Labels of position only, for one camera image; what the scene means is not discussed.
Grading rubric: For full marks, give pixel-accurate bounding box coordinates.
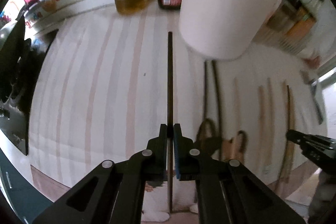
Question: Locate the teal kitchen cabinet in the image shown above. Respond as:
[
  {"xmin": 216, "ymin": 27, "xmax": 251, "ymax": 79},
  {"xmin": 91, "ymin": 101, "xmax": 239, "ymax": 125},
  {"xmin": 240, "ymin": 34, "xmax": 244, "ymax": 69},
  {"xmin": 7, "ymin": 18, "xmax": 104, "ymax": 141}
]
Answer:
[{"xmin": 0, "ymin": 148, "xmax": 54, "ymax": 224}]

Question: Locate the white utensil holder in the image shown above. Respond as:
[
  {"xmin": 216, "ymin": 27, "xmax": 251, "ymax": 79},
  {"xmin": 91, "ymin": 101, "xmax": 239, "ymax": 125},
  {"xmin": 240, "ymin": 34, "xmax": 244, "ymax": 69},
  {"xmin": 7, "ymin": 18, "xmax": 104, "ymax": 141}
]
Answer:
[{"xmin": 179, "ymin": 0, "xmax": 287, "ymax": 60}]

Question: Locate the striped cat print mat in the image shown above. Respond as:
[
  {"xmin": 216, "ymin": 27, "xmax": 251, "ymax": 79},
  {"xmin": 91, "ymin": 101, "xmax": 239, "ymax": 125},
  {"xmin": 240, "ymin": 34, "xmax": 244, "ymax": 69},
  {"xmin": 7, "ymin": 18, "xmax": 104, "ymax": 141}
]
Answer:
[{"xmin": 28, "ymin": 4, "xmax": 328, "ymax": 203}]

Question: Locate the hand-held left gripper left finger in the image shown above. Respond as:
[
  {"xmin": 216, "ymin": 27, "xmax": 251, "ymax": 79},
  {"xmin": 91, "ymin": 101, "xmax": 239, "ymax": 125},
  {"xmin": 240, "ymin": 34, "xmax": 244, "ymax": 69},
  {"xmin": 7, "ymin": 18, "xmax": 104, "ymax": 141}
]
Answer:
[{"xmin": 33, "ymin": 123, "xmax": 168, "ymax": 224}]

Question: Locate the clear seasoning rack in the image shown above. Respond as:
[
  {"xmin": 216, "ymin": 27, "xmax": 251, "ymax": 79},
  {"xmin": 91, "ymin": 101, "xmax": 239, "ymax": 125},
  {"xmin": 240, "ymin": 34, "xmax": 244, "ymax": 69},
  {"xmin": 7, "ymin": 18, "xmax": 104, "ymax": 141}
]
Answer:
[{"xmin": 256, "ymin": 0, "xmax": 326, "ymax": 60}]

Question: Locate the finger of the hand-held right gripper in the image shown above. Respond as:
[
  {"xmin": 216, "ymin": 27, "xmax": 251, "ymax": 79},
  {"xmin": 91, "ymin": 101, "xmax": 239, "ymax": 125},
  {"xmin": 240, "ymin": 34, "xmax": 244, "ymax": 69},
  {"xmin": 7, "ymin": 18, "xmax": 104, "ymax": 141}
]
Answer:
[{"xmin": 286, "ymin": 130, "xmax": 336, "ymax": 169}]

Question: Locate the black gas stove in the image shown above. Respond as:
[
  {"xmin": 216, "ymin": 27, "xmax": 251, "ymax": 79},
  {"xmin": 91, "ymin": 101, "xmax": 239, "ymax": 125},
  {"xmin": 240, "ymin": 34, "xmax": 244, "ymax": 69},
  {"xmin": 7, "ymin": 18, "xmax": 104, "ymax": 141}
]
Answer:
[{"xmin": 0, "ymin": 13, "xmax": 59, "ymax": 156}]

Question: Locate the red cap sauce bottle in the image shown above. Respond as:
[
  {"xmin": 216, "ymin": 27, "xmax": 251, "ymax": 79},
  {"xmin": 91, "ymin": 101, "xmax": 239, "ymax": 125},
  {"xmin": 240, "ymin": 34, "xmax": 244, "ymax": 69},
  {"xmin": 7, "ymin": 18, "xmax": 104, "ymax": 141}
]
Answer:
[{"xmin": 282, "ymin": 0, "xmax": 310, "ymax": 20}]

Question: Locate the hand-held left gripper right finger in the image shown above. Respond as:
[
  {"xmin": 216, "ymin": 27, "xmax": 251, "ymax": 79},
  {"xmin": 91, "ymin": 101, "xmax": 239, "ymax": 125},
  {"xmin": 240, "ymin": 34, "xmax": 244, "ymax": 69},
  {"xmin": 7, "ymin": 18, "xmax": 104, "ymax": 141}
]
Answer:
[{"xmin": 173, "ymin": 123, "xmax": 306, "ymax": 224}]

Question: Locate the orange label seasoning bottle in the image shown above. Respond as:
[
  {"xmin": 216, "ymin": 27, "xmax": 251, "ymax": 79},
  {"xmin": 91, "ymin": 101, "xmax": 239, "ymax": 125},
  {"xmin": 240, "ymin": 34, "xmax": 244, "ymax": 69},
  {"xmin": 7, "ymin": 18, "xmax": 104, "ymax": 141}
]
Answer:
[{"xmin": 286, "ymin": 13, "xmax": 317, "ymax": 39}]

